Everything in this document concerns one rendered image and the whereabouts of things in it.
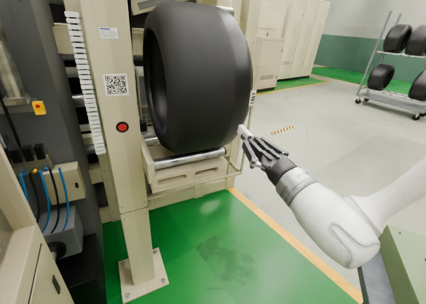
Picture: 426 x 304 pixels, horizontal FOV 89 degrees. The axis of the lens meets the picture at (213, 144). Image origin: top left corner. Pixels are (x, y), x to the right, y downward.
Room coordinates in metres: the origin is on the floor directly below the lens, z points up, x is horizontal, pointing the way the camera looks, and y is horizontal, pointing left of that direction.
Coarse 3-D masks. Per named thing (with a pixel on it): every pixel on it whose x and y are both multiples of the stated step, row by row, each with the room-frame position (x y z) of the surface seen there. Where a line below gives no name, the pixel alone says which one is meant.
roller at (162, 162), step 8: (192, 152) 0.82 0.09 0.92; (200, 152) 0.83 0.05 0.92; (208, 152) 0.84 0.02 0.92; (216, 152) 0.85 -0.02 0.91; (224, 152) 0.87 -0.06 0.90; (160, 160) 0.74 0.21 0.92; (168, 160) 0.75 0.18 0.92; (176, 160) 0.76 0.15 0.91; (184, 160) 0.78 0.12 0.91; (192, 160) 0.79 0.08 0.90; (200, 160) 0.82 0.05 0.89; (160, 168) 0.73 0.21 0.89
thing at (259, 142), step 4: (256, 136) 0.58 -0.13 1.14; (256, 140) 0.57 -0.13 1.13; (260, 140) 0.57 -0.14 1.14; (260, 144) 0.55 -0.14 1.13; (264, 144) 0.55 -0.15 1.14; (264, 148) 0.53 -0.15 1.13; (268, 148) 0.53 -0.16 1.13; (268, 152) 0.52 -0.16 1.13; (272, 152) 0.51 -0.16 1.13; (276, 156) 0.49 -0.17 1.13; (280, 156) 0.49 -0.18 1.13
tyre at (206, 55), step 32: (160, 32) 0.77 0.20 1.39; (192, 32) 0.73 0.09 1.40; (224, 32) 0.79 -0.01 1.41; (160, 64) 1.17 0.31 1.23; (192, 64) 0.67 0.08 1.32; (224, 64) 0.72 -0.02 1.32; (160, 96) 1.14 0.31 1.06; (192, 96) 0.65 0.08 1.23; (224, 96) 0.70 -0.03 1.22; (160, 128) 0.91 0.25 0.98; (192, 128) 0.66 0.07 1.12; (224, 128) 0.72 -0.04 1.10
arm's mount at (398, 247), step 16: (384, 240) 0.62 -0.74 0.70; (400, 240) 0.58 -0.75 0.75; (416, 240) 0.58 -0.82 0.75; (384, 256) 0.56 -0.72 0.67; (400, 256) 0.51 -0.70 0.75; (416, 256) 0.51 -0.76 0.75; (400, 272) 0.46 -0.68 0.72; (416, 272) 0.45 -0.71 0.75; (400, 288) 0.43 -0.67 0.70; (416, 288) 0.40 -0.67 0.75
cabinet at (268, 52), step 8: (256, 40) 5.43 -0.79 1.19; (264, 40) 5.40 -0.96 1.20; (272, 40) 5.57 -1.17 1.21; (280, 40) 5.77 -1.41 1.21; (256, 48) 5.41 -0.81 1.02; (264, 48) 5.42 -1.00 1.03; (272, 48) 5.60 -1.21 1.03; (280, 48) 5.81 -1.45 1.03; (256, 56) 5.38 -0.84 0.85; (264, 56) 5.46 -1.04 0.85; (272, 56) 5.64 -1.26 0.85; (280, 56) 5.85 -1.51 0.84; (256, 64) 5.35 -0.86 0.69; (264, 64) 5.49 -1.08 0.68; (272, 64) 5.68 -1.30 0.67; (256, 72) 5.34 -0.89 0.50; (264, 72) 5.53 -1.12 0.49; (272, 72) 5.72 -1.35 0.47; (256, 80) 5.36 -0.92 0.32; (264, 80) 5.56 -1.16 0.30; (272, 80) 5.76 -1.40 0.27; (256, 88) 5.40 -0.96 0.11; (264, 88) 5.63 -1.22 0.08; (272, 88) 5.84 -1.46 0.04
